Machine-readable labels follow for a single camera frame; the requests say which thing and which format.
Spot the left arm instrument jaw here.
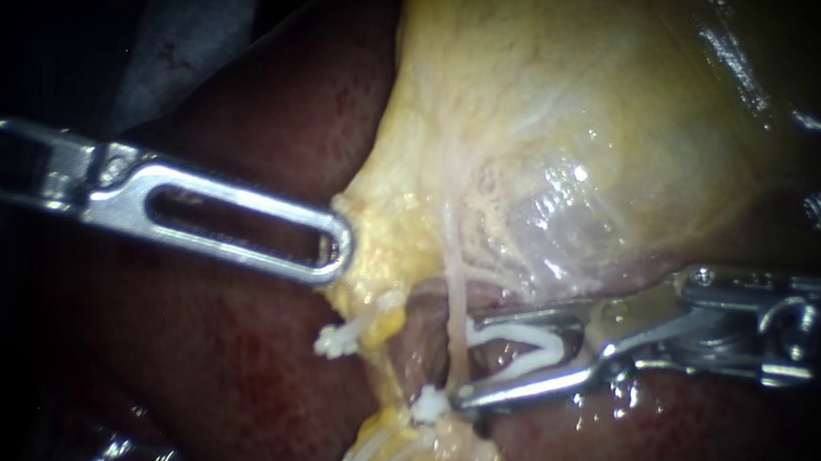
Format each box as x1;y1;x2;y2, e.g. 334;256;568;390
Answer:
78;150;362;292

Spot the right arm instrument jaw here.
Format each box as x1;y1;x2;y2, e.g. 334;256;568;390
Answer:
470;295;598;349
447;342;631;431

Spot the left arm instrument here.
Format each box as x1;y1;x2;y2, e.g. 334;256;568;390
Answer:
0;114;159;227

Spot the right arm instrument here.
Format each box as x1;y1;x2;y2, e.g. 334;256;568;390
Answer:
583;251;821;398

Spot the gallbladder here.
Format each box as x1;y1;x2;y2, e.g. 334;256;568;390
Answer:
317;0;821;361

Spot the thin tube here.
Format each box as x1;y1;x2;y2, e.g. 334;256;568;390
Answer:
424;181;488;397

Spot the dark red liver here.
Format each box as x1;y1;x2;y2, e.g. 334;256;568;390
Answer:
19;0;821;461

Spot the white cloth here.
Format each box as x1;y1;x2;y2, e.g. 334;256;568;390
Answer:
101;0;270;153

